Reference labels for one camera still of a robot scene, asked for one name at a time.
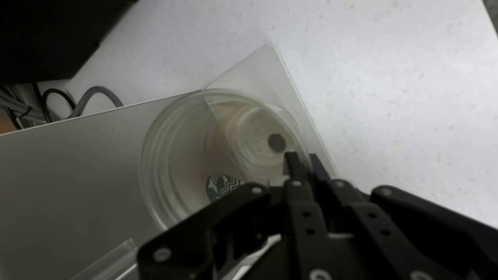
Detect clear plastic cup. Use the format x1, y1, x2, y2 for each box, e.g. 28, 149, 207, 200
137, 88, 315, 234

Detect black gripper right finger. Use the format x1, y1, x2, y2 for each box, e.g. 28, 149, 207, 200
308, 153, 498, 280

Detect black looped cable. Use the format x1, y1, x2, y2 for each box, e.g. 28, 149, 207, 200
39, 86, 78, 122

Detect white coffee machine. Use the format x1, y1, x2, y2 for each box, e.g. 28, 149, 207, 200
0, 89, 220, 280

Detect black cables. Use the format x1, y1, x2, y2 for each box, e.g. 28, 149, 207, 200
70, 85, 126, 119

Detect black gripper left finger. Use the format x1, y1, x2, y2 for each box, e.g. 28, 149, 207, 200
136, 150, 335, 280

